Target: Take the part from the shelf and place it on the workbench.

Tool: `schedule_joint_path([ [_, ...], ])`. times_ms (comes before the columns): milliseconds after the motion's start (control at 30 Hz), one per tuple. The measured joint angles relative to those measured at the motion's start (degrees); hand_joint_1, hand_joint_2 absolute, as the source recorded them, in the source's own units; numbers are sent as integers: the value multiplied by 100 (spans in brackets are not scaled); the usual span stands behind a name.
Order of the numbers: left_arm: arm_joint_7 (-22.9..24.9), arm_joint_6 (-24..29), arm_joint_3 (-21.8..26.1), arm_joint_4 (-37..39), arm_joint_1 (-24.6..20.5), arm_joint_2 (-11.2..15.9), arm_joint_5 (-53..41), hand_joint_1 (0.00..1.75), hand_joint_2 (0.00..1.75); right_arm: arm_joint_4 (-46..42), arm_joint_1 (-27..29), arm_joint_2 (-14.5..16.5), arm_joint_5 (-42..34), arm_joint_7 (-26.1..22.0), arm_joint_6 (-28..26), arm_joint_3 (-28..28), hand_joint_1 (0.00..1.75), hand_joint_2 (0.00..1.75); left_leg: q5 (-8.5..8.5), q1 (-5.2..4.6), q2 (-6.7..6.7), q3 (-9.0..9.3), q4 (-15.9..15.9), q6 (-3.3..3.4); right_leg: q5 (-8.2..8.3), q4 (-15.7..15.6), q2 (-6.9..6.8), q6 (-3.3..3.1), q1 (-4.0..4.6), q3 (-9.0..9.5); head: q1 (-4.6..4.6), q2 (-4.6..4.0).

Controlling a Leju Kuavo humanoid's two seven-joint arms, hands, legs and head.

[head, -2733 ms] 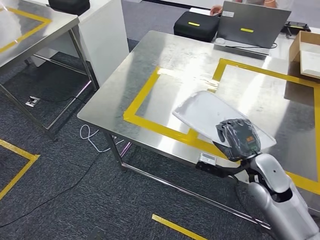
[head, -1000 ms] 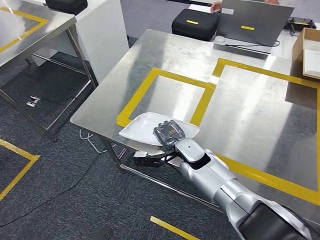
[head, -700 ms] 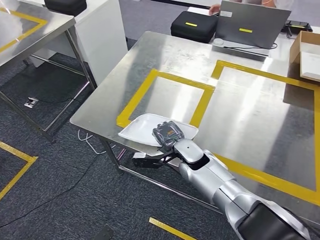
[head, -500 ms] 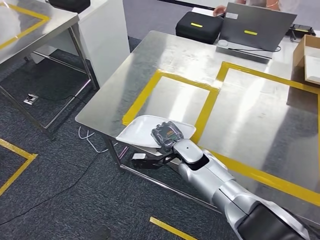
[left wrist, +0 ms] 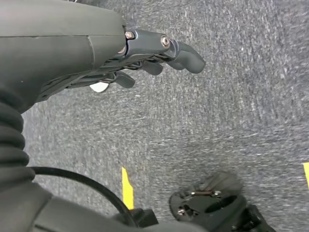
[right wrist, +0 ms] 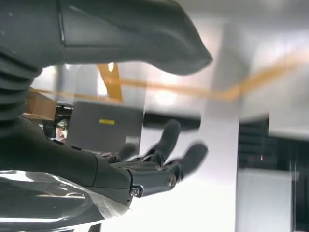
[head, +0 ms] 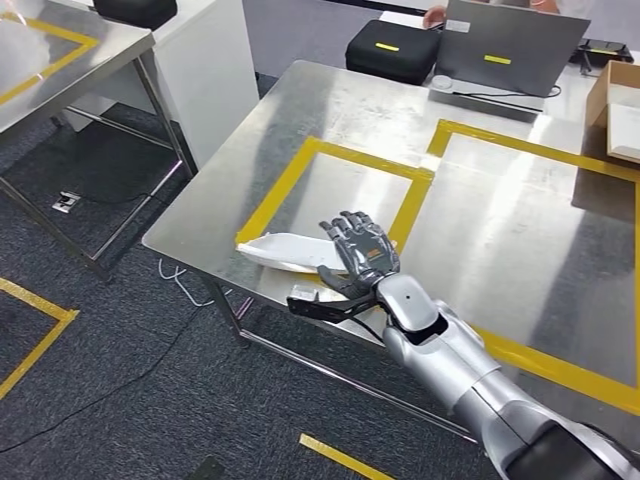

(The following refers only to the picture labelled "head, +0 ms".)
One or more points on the steel table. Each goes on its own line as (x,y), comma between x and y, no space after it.
(120,60)

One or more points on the black flat device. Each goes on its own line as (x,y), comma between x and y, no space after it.
(600,53)

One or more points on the steel workbench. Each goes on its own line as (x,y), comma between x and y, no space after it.
(500,232)

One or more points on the metal floor socket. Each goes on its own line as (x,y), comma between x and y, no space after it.
(66,202)

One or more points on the yellow floor tape frame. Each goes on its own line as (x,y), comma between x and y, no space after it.
(67,312)

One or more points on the grey laptop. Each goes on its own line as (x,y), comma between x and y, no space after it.
(510,46)

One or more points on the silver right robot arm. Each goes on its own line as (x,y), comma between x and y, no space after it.
(450,358)

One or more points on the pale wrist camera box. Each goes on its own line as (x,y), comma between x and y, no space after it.
(303,293)

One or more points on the white cabinet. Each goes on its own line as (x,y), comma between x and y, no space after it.
(210,79)

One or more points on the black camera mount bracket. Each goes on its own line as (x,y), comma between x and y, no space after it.
(320,311)

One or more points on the cardboard box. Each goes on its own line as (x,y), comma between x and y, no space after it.
(620,112)

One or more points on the person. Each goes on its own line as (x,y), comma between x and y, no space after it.
(434,16)

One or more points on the yellow tape double frame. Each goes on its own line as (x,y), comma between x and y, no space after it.
(417,199)

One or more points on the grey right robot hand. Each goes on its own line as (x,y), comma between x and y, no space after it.
(367,255)

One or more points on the white round puck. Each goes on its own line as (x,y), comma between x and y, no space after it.
(441,82)

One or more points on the white plastic car part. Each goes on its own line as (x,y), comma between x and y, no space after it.
(285,252)

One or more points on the black carry case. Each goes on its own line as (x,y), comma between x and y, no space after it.
(135,12)
(390,53)

